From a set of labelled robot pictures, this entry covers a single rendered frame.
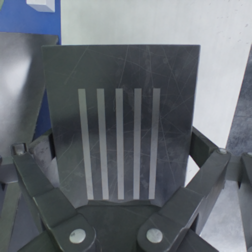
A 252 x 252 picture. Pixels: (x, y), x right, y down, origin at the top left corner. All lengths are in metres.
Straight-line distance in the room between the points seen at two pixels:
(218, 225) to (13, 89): 2.27
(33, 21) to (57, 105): 0.47
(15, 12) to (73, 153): 0.53
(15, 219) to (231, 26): 0.46
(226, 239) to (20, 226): 2.37
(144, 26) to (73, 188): 0.20
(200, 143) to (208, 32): 0.15
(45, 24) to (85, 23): 0.36
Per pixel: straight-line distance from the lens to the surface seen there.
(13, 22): 0.64
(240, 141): 1.89
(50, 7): 0.57
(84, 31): 0.25
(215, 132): 0.28
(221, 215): 2.30
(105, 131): 0.16
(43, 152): 0.17
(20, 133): 0.43
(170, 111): 0.16
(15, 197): 0.41
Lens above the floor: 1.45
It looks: 72 degrees down
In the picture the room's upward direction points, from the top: 179 degrees clockwise
